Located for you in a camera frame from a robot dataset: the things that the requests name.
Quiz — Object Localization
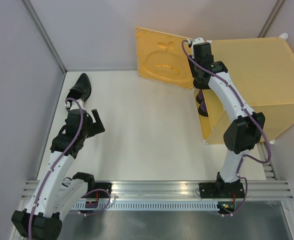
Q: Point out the black loafer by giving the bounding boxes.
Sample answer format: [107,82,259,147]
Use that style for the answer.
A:
[193,77,210,90]
[67,73,92,103]

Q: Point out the yellow cabinet door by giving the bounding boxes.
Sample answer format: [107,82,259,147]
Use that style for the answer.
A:
[135,26,193,89]

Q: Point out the purple loafer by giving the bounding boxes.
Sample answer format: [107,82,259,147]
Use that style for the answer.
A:
[196,89,204,104]
[198,99,209,117]

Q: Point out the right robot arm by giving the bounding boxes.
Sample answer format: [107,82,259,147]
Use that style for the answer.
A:
[188,39,265,199]

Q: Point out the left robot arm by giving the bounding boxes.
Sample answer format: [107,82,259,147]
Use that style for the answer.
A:
[11,109,105,240]

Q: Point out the yellow plastic shoe cabinet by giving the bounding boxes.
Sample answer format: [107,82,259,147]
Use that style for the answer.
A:
[211,37,294,140]

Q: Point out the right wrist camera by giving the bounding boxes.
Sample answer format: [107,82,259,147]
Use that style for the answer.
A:
[187,37,205,48]

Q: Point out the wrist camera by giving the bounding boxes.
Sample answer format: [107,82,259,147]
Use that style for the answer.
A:
[64,99,85,109]
[187,37,205,48]

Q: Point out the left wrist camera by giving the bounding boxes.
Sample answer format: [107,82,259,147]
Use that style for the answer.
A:
[64,99,85,109]

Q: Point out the white slotted cable duct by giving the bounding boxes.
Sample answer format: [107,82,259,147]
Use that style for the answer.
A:
[71,200,219,211]

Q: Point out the right aluminium corner post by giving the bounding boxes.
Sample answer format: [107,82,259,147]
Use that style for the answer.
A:
[257,0,287,38]

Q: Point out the aluminium corner post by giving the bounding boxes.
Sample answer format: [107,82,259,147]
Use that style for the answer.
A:
[257,0,287,38]
[21,0,67,76]

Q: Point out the left aluminium corner post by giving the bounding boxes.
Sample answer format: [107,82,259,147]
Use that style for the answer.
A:
[21,0,67,76]

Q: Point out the aluminium mounting rail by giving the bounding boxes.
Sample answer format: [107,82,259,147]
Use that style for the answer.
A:
[21,144,294,202]

